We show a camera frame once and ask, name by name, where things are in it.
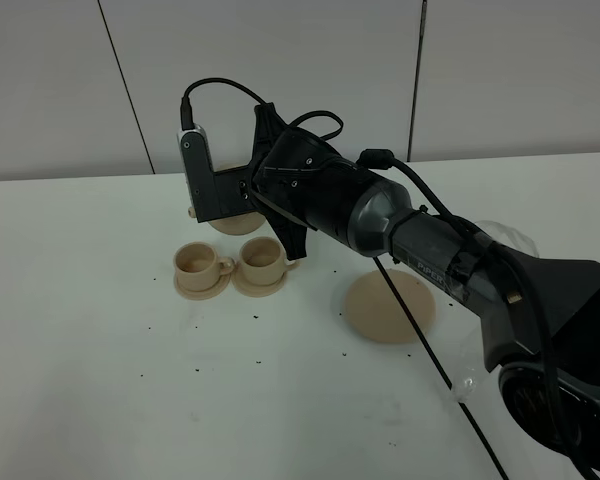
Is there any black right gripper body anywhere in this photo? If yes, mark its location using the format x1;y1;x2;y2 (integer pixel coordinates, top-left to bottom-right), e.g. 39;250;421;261
252;128;375;246

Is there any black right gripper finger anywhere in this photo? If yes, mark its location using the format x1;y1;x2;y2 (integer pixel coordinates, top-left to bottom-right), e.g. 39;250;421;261
247;103;287;173
261;197;308;260

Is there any beige ceramic teapot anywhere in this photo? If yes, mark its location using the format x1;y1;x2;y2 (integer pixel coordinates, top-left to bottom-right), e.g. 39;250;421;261
185;164;265;236

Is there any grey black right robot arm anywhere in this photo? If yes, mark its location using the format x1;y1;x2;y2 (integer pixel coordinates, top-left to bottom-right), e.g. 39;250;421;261
249;103;600;479

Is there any beige teapot saucer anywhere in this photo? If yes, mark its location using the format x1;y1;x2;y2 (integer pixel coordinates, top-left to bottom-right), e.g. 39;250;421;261
343;269;436;344

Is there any beige right teacup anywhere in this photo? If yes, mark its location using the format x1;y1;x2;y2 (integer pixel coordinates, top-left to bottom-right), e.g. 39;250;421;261
239;237;300;287

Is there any beige teacup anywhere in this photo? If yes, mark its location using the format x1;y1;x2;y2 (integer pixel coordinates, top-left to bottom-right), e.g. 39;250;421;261
174;242;235;293
239;237;300;287

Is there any beige right cup saucer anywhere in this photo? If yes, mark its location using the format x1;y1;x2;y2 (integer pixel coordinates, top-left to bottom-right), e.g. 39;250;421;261
231;264;287;298

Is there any beige cup saucer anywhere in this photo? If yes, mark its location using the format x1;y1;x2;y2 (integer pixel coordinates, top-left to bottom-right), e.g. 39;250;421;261
231;264;287;298
173;275;231;301

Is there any beige left cup saucer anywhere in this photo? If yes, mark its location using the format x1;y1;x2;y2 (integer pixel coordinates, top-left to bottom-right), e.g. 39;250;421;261
173;275;231;301

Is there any beige left teacup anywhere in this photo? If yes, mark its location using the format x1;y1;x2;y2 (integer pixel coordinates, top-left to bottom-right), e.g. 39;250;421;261
174;242;235;293

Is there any clear plastic wrap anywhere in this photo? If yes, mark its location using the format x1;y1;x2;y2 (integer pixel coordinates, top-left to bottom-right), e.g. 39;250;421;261
451;220;539;403

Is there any black camera cable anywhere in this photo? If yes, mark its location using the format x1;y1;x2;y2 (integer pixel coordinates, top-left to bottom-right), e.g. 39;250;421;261
180;77;600;480

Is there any thin black cable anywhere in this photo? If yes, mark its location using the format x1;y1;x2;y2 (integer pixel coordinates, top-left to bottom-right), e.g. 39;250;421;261
373;254;510;480

